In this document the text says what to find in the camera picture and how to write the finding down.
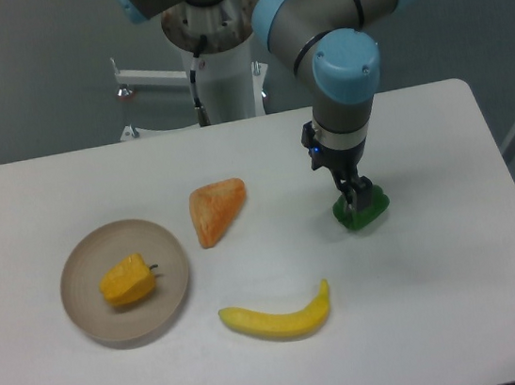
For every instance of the yellow toy pepper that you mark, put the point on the yellow toy pepper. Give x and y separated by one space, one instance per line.
127 282

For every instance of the green toy pepper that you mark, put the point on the green toy pepper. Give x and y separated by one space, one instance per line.
356 220

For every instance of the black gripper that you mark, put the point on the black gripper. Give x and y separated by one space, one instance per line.
340 154

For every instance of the orange triangular toy slice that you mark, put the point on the orange triangular toy slice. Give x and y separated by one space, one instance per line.
214 207

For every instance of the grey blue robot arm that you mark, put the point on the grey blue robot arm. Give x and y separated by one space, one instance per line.
324 45

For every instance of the yellow toy banana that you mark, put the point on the yellow toy banana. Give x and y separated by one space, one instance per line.
280 326

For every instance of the beige round plate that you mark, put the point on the beige round plate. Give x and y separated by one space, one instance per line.
101 250

